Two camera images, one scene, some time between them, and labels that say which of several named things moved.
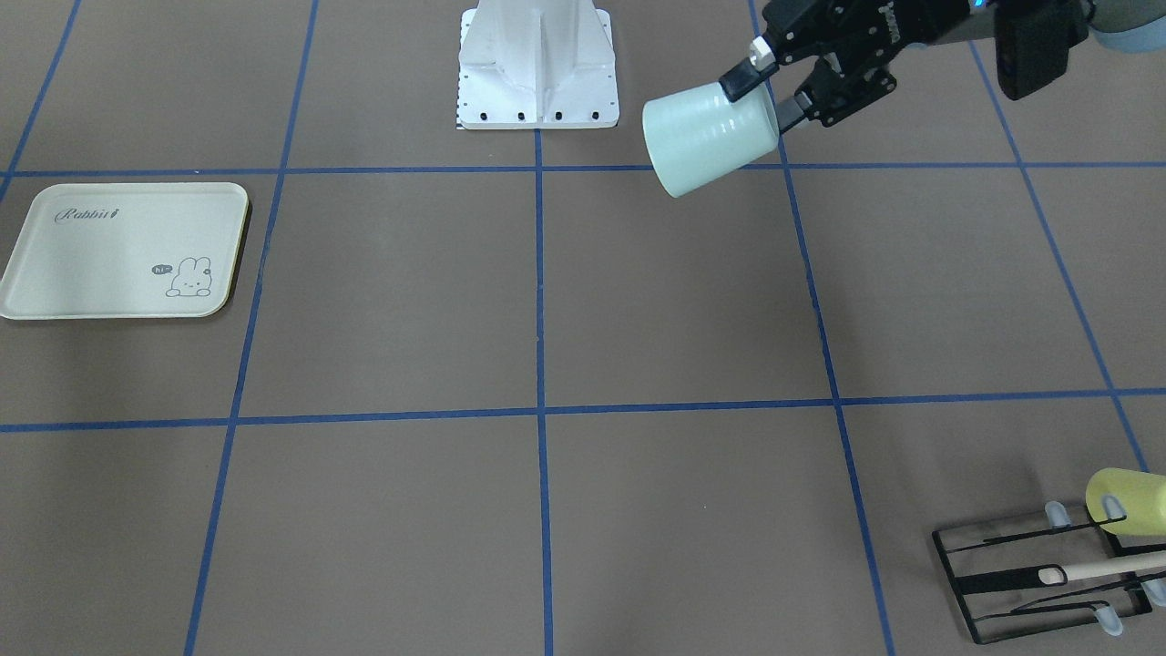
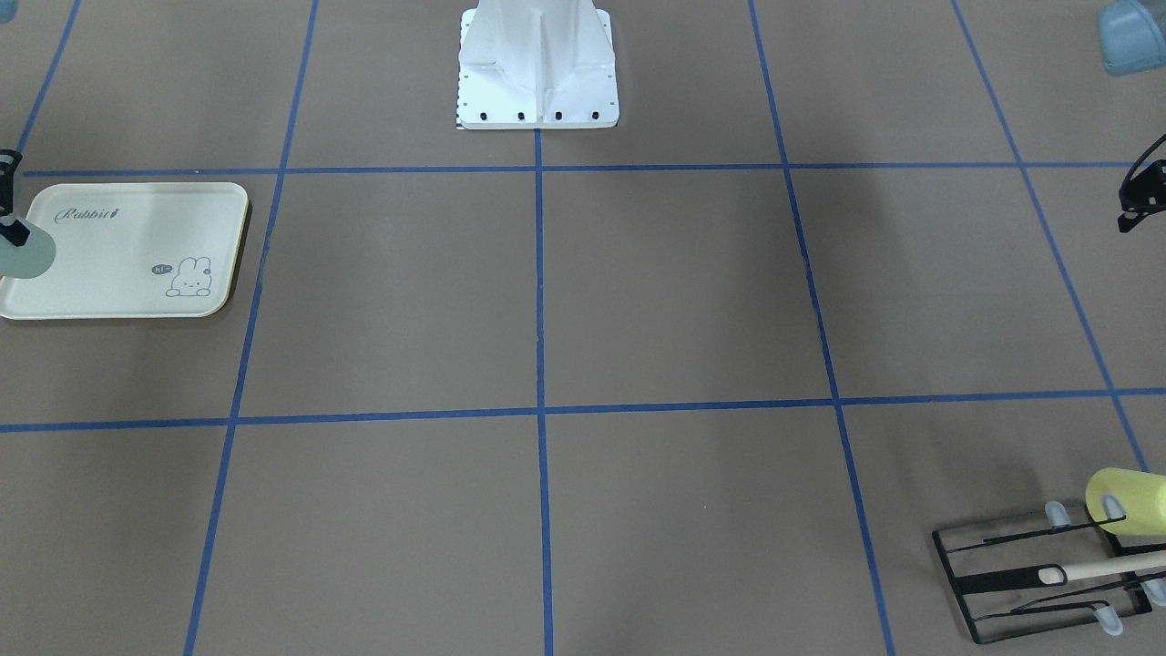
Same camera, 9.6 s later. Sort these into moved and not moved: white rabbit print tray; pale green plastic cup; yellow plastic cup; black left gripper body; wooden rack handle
Moved: black left gripper body; pale green plastic cup
Not moved: yellow plastic cup; white rabbit print tray; wooden rack handle
